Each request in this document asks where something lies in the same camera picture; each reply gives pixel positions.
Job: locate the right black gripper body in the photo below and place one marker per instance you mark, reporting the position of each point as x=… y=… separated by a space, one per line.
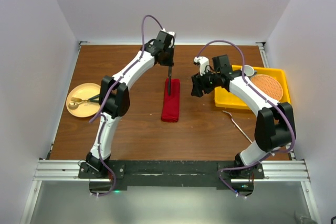
x=208 y=82

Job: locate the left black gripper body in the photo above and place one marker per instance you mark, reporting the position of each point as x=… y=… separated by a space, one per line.
x=168 y=60

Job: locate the silver fork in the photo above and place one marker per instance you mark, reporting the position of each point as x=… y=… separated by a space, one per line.
x=237 y=126

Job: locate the red cloth napkin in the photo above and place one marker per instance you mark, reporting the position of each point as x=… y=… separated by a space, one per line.
x=171 y=102

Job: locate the silver knife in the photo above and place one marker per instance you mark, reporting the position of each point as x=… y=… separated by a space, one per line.
x=169 y=80

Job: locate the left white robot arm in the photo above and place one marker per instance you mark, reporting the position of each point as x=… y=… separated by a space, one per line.
x=114 y=96

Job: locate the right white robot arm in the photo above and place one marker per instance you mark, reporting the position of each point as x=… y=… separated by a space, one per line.
x=275 y=127

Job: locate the yellow plastic tray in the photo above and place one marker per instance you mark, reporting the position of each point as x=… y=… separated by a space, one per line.
x=225 y=99

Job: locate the white cup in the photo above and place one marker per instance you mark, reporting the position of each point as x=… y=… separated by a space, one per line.
x=249 y=71

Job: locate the orange woven coaster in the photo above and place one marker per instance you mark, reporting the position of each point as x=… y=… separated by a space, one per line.
x=268 y=85

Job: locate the round wooden plate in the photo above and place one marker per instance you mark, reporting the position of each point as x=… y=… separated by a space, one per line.
x=84 y=91

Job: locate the gold spoon on plate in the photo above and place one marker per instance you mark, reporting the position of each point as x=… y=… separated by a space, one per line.
x=75 y=104

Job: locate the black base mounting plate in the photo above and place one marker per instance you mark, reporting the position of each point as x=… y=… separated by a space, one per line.
x=128 y=174

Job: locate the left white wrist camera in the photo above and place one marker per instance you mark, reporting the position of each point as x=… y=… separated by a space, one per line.
x=172 y=34

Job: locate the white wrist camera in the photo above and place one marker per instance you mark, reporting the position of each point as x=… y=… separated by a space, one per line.
x=172 y=34
x=203 y=64

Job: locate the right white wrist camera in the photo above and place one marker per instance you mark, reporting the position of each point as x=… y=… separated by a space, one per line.
x=203 y=64

